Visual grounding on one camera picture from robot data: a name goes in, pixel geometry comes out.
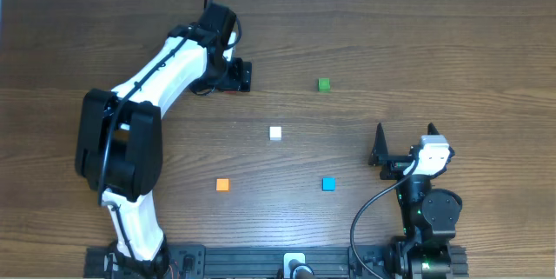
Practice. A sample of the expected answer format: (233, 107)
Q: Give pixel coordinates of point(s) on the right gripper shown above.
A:
(393, 167)

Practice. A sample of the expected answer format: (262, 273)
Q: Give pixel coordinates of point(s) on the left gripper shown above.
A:
(240, 75)

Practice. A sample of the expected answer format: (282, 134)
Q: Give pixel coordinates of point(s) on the green cube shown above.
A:
(323, 84)

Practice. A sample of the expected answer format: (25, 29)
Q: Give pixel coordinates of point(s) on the blue cube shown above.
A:
(328, 184)

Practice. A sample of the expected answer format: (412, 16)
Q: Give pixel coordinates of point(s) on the orange cube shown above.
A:
(222, 184)

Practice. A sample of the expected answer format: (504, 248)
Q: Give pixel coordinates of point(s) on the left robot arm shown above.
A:
(143, 83)

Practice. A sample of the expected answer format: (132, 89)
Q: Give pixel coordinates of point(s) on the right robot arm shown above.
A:
(434, 218)

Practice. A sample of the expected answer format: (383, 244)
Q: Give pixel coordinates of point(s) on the white cube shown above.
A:
(275, 133)

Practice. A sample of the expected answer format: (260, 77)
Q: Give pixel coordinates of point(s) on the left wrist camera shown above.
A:
(231, 48)

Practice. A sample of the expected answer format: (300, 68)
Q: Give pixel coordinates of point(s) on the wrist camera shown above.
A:
(431, 155)
(231, 48)

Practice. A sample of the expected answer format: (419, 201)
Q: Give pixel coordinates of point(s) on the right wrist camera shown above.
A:
(431, 155)

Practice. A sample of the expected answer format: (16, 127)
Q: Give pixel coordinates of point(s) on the mounting rail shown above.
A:
(252, 261)

